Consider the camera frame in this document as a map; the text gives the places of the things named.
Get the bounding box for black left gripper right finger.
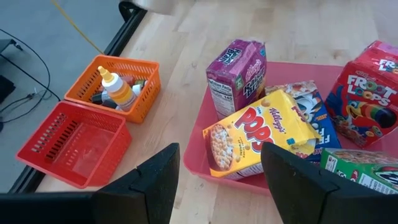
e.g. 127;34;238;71
260;141;388;224

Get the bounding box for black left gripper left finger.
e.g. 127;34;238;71
91;142;181;224

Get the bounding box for green Apple Jacks box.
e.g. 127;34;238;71
320;147;398;195

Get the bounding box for blue Frosted Flakes box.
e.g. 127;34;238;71
264;80;343;163

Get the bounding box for yellow Corn Pops box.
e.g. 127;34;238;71
202;88;322;182

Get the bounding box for dark-label dropper bottle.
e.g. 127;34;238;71
131;83;144;98

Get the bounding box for black dropper bottle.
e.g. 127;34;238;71
91;91;119;110

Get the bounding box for yellow dropper bottle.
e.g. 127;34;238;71
97;65;138;112

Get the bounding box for red Froot Loops box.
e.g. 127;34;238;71
324;40;398;149

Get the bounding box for pink translucent plastic bin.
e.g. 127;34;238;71
183;60;398;197

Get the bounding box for purple Raisin Bran box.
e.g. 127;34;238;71
205;38;268;121

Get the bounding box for red plastic basket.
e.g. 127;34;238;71
15;100;133;190

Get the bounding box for orange plastic basket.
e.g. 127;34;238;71
63;54;162;124

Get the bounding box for thin black floor cable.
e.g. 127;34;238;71
0;27;62;125

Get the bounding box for yellow cable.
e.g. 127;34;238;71
50;0;106;56

